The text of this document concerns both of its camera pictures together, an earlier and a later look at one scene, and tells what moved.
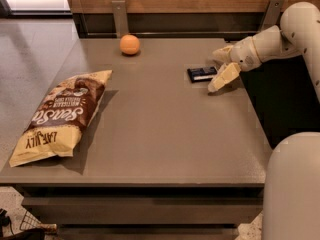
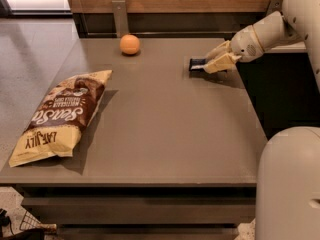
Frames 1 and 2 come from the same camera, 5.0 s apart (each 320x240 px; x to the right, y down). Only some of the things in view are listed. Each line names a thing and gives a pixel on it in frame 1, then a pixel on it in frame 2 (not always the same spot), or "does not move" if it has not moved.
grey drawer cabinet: [144, 211] does not move
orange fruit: [129, 44] does not move
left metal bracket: [120, 17] does not move
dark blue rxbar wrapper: [201, 74] to [197, 64]
